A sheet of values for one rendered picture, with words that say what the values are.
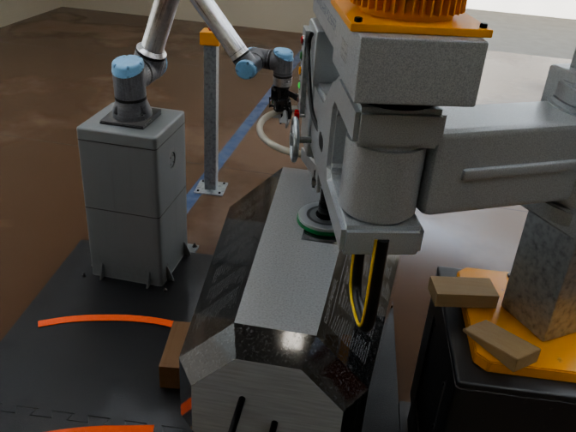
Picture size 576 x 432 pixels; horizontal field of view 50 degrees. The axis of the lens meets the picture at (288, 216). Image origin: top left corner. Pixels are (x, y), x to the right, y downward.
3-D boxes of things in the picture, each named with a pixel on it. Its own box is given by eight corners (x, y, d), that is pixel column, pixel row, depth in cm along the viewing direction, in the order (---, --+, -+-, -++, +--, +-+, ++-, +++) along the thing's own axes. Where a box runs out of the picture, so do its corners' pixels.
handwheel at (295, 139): (321, 171, 198) (325, 127, 191) (290, 170, 197) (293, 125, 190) (315, 152, 211) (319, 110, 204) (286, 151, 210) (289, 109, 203)
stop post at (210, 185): (228, 183, 436) (231, 27, 383) (222, 196, 418) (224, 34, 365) (201, 180, 437) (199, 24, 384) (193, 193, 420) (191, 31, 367)
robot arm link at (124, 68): (108, 98, 291) (104, 62, 282) (126, 86, 305) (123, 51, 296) (137, 103, 288) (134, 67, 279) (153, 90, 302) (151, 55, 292)
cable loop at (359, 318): (373, 346, 160) (390, 243, 144) (359, 346, 160) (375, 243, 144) (357, 293, 180) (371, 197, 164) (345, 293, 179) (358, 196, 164)
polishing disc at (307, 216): (297, 230, 220) (297, 227, 220) (298, 202, 239) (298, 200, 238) (357, 234, 220) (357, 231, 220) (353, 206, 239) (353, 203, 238)
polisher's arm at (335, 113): (414, 292, 154) (452, 105, 130) (323, 292, 152) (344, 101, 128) (361, 167, 218) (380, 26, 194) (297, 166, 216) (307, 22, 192)
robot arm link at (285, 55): (275, 45, 285) (297, 47, 283) (274, 70, 292) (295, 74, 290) (269, 51, 278) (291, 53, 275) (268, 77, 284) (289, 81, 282)
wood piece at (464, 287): (486, 290, 205) (490, 278, 203) (495, 309, 197) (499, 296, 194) (427, 288, 204) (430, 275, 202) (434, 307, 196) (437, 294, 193)
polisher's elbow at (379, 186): (393, 186, 163) (405, 117, 154) (429, 222, 148) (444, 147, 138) (327, 193, 158) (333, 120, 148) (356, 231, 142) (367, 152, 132)
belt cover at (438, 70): (471, 124, 125) (490, 41, 117) (350, 121, 123) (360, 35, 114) (376, 21, 208) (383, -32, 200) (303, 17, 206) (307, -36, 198)
